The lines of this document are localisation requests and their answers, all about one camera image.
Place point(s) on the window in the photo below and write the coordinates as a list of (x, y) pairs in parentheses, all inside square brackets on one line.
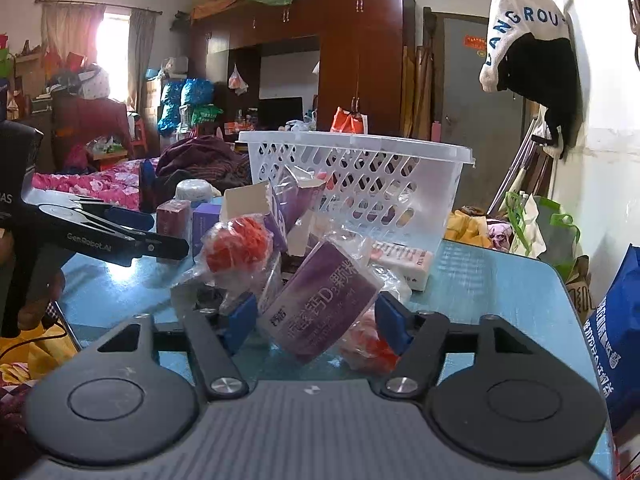
[(114, 50)]

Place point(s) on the dark wooden wardrobe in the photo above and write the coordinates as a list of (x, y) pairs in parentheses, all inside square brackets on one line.
[(360, 50)]

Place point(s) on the yellow blanket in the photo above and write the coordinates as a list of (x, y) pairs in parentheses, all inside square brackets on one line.
[(465, 230)]

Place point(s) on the grey door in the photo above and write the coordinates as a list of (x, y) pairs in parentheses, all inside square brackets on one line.
[(465, 110)]

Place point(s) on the red armchair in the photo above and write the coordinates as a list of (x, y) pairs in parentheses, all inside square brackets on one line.
[(90, 120)]

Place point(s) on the dark purple clothes pile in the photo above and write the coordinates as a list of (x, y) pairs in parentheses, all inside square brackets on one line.
[(200, 157)]

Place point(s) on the pink floral blanket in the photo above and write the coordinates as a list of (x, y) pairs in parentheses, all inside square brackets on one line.
[(95, 182)]

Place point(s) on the grey curtain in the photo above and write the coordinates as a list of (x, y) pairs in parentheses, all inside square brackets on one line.
[(142, 55)]

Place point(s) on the maroon box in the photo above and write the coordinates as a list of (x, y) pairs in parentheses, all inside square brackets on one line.
[(172, 217)]

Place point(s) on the white hanging plastic bag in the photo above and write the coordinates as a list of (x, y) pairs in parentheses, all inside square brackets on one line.
[(238, 80)]

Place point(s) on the white plastic basket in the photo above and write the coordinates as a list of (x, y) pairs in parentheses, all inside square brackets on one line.
[(400, 180)]

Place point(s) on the wooden boards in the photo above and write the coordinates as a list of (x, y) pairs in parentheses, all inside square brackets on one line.
[(417, 95)]

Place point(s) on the green white tote bag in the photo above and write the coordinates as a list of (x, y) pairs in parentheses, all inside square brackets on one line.
[(545, 235)]

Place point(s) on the orange plastic bag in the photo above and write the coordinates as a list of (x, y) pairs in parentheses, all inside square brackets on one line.
[(347, 121)]

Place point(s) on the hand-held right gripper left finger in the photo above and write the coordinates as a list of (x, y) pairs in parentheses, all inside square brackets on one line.
[(242, 317)]

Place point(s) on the purple medicine box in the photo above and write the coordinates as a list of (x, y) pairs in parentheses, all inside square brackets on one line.
[(320, 305)]

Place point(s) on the blue plastic bags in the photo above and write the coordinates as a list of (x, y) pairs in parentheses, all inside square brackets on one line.
[(187, 95)]

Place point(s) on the open cardboard box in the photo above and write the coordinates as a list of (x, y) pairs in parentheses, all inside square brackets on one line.
[(242, 202)]

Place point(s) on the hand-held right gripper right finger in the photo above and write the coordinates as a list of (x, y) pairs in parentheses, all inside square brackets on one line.
[(392, 322)]

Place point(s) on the clear bag with orange ball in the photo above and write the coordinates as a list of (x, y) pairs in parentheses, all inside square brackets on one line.
[(237, 245), (370, 347)]

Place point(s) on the pink white box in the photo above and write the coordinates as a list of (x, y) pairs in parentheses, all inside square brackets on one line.
[(405, 262)]

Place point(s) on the white black hanging jacket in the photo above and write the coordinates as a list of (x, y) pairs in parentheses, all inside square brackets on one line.
[(530, 50)]

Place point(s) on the pink curtain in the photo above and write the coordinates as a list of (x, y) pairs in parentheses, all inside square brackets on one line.
[(67, 30)]

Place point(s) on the metal crutches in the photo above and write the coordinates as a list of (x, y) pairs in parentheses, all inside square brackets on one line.
[(515, 160)]

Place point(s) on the black television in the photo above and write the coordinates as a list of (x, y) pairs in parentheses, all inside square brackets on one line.
[(280, 112)]

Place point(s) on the small purple box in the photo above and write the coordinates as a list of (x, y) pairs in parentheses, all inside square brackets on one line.
[(207, 230)]

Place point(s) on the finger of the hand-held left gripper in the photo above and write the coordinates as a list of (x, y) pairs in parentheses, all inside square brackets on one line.
[(100, 240), (130, 219)]

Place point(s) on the blue shopping bag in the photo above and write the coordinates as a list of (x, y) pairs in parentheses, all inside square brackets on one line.
[(617, 340)]

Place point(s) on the brown paper bag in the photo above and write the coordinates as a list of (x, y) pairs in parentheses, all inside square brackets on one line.
[(580, 285)]

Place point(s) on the yellow cloth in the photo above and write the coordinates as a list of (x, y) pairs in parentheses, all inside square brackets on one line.
[(35, 355)]

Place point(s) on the person's left hand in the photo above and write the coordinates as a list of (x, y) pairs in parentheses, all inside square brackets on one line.
[(56, 285)]

